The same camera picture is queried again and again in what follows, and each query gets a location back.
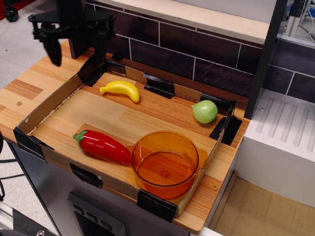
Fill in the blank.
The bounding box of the white toy sink drainboard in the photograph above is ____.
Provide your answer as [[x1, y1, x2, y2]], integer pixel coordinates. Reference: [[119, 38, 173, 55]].
[[235, 90, 315, 207]]

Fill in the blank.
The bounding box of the green plastic apple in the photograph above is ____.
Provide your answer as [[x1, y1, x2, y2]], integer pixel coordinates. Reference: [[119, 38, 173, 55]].
[[192, 100, 219, 124]]

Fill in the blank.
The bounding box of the grey toy oven front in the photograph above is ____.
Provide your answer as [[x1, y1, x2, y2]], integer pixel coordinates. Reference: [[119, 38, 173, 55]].
[[67, 193, 127, 236]]

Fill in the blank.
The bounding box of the orange transparent plastic pot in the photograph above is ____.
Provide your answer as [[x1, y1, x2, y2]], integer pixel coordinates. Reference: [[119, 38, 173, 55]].
[[123, 131, 208, 200]]

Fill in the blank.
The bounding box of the red plastic chili pepper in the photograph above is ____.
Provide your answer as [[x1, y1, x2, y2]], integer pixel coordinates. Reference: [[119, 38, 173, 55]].
[[73, 130, 131, 165]]

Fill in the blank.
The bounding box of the dark wooden post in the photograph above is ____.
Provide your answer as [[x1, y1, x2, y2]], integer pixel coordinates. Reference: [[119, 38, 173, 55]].
[[68, 37, 93, 59]]

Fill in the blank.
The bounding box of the yellow plastic banana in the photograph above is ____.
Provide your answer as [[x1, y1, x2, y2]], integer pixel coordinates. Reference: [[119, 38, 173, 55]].
[[99, 81, 140, 103]]

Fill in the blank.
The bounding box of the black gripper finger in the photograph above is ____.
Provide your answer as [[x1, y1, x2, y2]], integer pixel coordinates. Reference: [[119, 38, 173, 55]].
[[42, 36, 62, 66], [94, 23, 111, 65]]

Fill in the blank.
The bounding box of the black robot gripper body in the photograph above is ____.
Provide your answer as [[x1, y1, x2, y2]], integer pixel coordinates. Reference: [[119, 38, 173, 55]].
[[28, 0, 115, 41]]

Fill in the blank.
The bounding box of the cardboard fence with black tape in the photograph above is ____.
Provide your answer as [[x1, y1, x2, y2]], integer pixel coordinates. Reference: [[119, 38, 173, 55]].
[[14, 55, 246, 230]]

